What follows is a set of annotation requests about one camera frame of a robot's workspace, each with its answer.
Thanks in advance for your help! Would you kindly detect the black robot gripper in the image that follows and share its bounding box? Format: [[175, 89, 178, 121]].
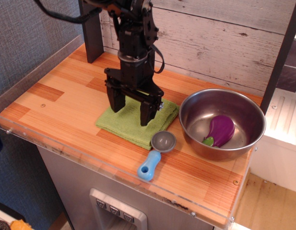
[[104, 51, 164, 126]]

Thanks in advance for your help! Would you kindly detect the green towel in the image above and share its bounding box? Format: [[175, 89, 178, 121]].
[[95, 97, 180, 150]]

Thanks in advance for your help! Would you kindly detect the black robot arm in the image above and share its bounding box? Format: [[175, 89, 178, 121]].
[[85, 0, 165, 126]]

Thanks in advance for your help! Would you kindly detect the blue grey toy scoop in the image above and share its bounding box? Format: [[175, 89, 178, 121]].
[[137, 131, 176, 181]]

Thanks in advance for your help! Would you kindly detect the stainless steel bowl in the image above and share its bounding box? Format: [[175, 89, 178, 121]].
[[179, 89, 266, 161]]

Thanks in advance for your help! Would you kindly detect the purple toy eggplant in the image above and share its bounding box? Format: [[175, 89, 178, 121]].
[[202, 115, 235, 148]]

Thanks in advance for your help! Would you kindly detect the grey toy fridge cabinet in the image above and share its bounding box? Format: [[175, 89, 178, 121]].
[[38, 147, 214, 230]]

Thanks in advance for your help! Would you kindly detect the silver dispenser button panel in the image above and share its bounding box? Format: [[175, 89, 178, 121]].
[[89, 188, 148, 230]]

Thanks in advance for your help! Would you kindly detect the clear acrylic table guard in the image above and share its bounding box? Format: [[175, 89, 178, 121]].
[[0, 35, 252, 230]]

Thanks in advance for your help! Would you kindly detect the white toy sink unit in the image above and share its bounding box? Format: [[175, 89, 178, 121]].
[[248, 35, 296, 194]]

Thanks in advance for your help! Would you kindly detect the orange object bottom left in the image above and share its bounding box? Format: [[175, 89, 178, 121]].
[[10, 219, 33, 230]]

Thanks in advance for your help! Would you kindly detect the dark left shelf post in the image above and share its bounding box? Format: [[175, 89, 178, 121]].
[[82, 14, 104, 63]]

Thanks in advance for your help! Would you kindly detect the dark shelf post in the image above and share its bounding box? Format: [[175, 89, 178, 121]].
[[260, 4, 296, 114], [82, 14, 104, 63]]

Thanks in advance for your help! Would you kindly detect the dark right shelf post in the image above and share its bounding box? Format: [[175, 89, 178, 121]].
[[260, 4, 296, 114]]

